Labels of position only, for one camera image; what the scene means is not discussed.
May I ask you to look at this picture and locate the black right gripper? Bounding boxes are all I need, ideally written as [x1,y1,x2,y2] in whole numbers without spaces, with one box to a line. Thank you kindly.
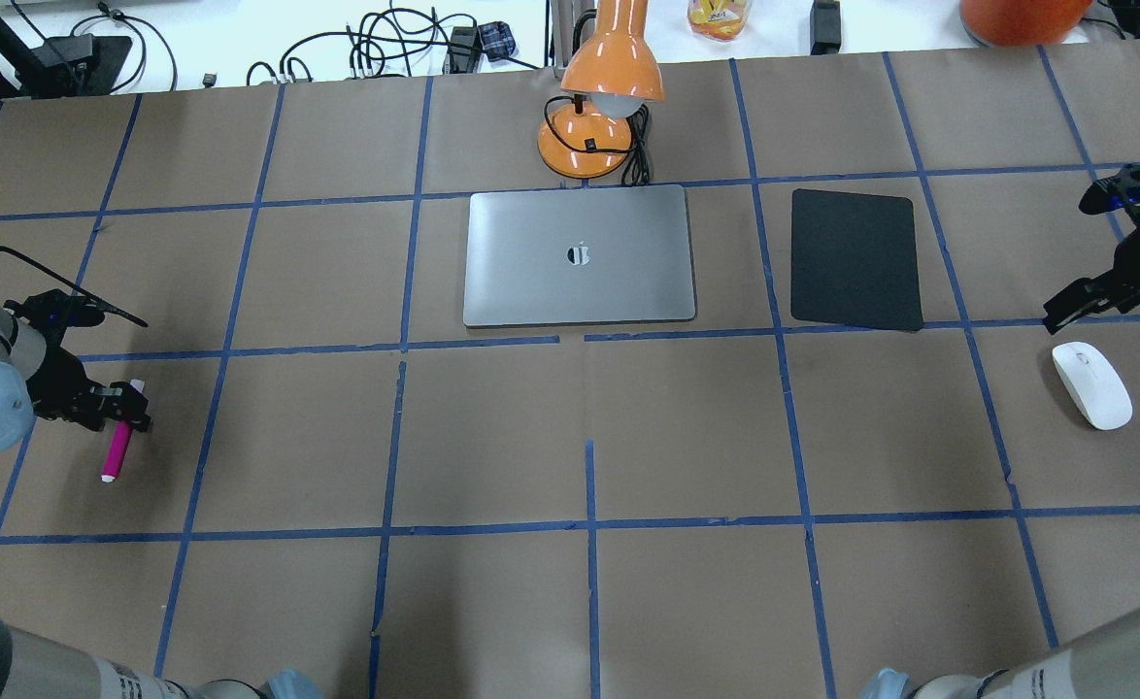
[1042,233,1140,335]

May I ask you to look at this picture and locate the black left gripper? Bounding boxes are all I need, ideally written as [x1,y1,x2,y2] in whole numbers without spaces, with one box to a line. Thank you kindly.
[29,353,152,433]

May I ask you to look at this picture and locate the pink highlighter pen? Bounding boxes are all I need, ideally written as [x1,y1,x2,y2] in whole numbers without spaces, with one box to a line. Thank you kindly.
[99,377,149,483]

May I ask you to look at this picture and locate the white computer mouse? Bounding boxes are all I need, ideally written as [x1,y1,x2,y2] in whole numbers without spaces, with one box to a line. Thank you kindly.
[1051,341,1133,432]

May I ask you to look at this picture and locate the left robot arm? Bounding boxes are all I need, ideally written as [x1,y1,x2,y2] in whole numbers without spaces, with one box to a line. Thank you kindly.
[0,290,150,452]

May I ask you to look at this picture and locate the black mousepad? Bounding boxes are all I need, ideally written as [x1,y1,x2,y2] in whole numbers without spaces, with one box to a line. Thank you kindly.
[790,187,925,332]

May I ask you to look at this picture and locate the orange round object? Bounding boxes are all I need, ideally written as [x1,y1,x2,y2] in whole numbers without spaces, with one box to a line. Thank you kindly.
[956,1,1092,46]

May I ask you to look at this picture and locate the black power adapter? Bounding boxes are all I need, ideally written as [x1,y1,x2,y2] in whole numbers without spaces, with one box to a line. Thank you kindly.
[809,0,844,56]

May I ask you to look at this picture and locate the silver closed laptop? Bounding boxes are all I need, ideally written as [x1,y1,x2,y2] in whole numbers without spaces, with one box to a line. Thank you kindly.
[462,184,697,328]

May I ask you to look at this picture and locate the orange desk lamp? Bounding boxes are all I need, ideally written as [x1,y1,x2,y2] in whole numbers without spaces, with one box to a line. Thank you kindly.
[536,1,666,181]

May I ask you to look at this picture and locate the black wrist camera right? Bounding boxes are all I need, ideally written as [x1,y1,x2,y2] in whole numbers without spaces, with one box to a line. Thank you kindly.
[1078,163,1140,218]

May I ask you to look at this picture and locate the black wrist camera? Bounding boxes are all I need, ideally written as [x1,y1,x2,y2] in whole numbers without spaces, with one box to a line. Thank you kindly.
[1078,163,1140,218]
[3,290,105,338]

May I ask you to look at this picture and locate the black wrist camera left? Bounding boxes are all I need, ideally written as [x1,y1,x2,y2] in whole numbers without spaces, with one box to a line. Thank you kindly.
[3,290,105,338]

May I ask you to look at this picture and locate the black lamp cable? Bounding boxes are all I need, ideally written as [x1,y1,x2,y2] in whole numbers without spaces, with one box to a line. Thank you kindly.
[570,92,653,187]

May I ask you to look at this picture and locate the tangled black cables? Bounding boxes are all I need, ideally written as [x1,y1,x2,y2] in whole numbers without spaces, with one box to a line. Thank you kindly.
[245,0,542,88]

